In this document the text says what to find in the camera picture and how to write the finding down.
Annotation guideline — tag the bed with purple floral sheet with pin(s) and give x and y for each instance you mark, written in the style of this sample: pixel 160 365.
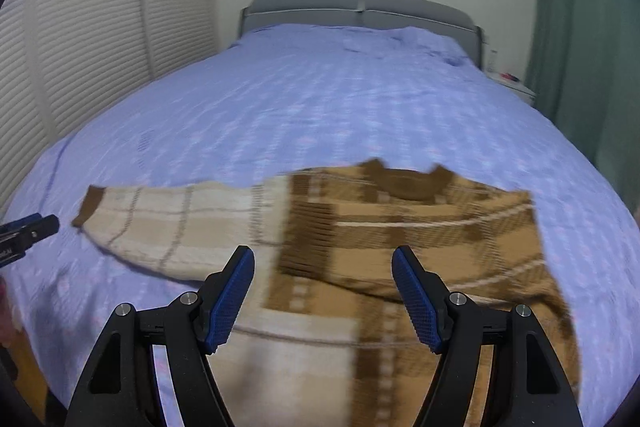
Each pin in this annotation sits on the bed with purple floral sheet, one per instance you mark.
pixel 300 107

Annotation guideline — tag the grey padded headboard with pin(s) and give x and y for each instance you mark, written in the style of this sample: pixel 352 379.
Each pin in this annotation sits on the grey padded headboard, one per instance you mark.
pixel 300 9

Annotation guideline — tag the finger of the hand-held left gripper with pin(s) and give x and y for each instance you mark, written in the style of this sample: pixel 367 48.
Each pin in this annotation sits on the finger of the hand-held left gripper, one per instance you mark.
pixel 30 231

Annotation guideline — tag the green curtain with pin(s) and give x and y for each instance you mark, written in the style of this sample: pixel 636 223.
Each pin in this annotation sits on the green curtain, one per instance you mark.
pixel 575 32

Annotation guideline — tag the white nightstand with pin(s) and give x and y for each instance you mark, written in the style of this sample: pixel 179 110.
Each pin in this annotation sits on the white nightstand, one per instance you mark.
pixel 515 88

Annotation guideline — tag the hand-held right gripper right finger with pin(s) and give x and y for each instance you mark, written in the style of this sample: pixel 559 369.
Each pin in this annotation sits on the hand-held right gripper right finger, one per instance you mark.
pixel 415 302

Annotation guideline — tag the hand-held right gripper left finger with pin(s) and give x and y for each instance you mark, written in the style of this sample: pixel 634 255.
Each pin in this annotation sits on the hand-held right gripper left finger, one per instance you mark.
pixel 230 302

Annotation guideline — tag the brown plaid knit sweater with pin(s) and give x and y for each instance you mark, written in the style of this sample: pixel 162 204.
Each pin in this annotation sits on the brown plaid knit sweater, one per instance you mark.
pixel 400 217

